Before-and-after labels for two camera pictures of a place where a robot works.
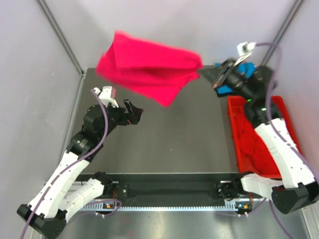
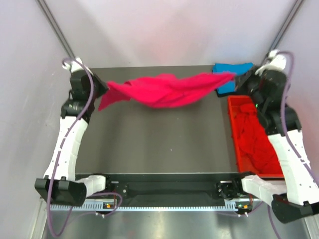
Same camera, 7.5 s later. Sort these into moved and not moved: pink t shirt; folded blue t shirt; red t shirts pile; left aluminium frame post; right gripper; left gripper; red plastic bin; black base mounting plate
Moved: pink t shirt; right gripper; left gripper
Not moved: red t shirts pile; black base mounting plate; red plastic bin; left aluminium frame post; folded blue t shirt
